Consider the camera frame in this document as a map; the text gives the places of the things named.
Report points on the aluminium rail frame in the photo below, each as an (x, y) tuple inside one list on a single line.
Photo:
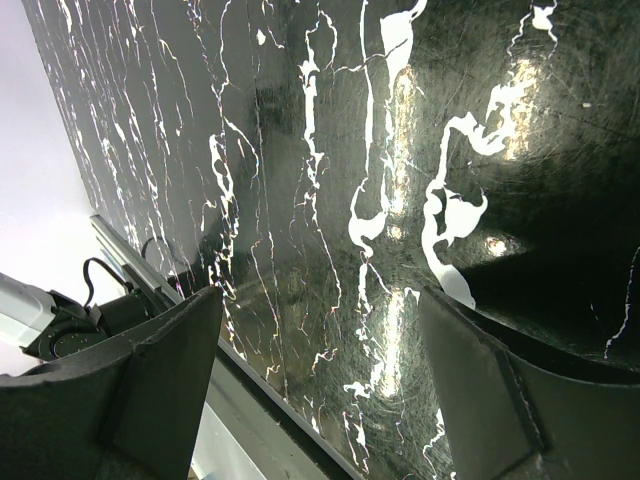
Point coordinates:
[(125, 254)]

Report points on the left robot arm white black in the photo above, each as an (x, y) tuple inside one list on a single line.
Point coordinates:
[(47, 325)]

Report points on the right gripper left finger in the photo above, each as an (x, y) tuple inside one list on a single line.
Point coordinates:
[(126, 408)]

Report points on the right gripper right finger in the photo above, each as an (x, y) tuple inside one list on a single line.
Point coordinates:
[(517, 408)]

